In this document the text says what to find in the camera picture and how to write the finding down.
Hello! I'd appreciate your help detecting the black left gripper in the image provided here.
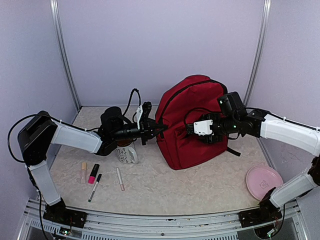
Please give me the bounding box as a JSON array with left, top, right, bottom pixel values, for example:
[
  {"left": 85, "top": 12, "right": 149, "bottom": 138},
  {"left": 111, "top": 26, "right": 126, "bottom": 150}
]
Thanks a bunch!
[{"left": 112, "top": 118, "right": 168, "bottom": 145}]

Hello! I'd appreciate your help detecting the red student backpack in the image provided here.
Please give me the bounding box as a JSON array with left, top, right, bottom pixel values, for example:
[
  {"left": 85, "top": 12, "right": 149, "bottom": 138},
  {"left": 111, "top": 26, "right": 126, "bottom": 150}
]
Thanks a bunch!
[{"left": 155, "top": 74, "right": 241, "bottom": 170}]

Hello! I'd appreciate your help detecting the small white marker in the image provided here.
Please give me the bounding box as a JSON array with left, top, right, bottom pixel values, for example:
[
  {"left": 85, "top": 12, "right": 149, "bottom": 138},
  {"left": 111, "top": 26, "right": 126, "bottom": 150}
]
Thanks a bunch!
[{"left": 116, "top": 167, "right": 125, "bottom": 191}]

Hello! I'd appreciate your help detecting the beige eraser stick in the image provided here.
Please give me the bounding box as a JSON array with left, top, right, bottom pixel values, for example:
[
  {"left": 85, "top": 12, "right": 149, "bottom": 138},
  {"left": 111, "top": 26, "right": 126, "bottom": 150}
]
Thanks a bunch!
[{"left": 77, "top": 162, "right": 87, "bottom": 184}]

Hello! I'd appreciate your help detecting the pink black highlighter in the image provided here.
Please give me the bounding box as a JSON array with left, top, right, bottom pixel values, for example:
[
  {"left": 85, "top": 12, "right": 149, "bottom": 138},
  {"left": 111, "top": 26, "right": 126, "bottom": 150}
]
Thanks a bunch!
[{"left": 88, "top": 163, "right": 100, "bottom": 184}]

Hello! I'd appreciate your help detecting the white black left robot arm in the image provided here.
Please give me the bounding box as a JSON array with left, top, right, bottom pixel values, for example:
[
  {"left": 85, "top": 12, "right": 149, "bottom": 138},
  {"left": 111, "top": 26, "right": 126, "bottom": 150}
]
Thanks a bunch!
[{"left": 12, "top": 106, "right": 168, "bottom": 223}]

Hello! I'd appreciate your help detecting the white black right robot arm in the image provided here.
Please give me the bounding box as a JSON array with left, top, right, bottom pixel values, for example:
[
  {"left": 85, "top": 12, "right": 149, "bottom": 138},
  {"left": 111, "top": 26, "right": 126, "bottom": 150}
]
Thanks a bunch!
[{"left": 193, "top": 92, "right": 320, "bottom": 222}]

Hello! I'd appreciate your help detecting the white mug with tea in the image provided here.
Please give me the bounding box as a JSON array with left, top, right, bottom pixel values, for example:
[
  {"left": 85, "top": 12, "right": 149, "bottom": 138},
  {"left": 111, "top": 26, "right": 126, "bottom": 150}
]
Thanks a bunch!
[{"left": 116, "top": 139, "right": 139, "bottom": 165}]

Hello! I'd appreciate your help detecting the pink plate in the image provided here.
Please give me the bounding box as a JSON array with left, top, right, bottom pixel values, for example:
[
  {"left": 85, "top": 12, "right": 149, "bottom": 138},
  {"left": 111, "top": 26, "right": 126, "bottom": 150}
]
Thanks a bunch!
[{"left": 245, "top": 165, "right": 284, "bottom": 201}]

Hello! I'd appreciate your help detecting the green white pen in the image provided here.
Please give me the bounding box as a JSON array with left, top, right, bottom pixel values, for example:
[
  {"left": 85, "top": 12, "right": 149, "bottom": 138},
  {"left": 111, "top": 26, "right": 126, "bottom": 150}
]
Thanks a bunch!
[{"left": 88, "top": 173, "right": 102, "bottom": 203}]

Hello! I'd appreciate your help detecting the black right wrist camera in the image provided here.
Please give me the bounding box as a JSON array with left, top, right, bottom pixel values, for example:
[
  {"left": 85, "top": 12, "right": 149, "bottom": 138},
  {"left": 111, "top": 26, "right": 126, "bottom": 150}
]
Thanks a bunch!
[{"left": 183, "top": 107, "right": 214, "bottom": 136}]

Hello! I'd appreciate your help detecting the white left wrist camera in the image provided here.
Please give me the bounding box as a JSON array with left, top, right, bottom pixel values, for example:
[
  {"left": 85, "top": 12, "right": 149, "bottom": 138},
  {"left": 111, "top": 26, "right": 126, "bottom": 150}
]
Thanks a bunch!
[{"left": 126, "top": 87, "right": 153, "bottom": 126}]

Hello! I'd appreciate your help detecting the aluminium front rail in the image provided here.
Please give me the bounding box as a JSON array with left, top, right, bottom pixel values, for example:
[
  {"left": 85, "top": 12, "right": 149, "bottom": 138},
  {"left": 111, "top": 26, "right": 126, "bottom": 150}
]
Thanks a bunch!
[{"left": 17, "top": 198, "right": 308, "bottom": 240}]

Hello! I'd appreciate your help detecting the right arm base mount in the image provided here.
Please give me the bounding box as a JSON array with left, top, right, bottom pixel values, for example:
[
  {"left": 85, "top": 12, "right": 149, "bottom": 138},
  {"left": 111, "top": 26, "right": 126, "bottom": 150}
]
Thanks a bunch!
[{"left": 238, "top": 199, "right": 283, "bottom": 228}]

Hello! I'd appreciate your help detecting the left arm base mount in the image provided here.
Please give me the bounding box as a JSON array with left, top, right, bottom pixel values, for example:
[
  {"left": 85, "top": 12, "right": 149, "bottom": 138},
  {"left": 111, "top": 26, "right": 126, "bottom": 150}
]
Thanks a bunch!
[{"left": 43, "top": 198, "right": 87, "bottom": 229}]

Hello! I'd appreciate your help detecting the right aluminium frame post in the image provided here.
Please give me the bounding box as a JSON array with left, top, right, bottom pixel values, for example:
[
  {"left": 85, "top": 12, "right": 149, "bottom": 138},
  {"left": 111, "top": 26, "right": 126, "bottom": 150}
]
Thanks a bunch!
[{"left": 243, "top": 0, "right": 272, "bottom": 106}]

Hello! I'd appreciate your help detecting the aluminium frame post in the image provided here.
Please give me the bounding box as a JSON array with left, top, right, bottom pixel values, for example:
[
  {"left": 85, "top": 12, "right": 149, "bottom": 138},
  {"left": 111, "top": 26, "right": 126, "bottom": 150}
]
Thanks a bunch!
[
  {"left": 243, "top": 0, "right": 272, "bottom": 106},
  {"left": 49, "top": 0, "right": 82, "bottom": 112}
]

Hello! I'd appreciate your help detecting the left aluminium frame post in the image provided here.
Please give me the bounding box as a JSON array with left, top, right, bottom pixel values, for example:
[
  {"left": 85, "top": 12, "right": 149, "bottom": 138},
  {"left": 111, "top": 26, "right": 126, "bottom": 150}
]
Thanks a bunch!
[{"left": 49, "top": 0, "right": 82, "bottom": 112}]

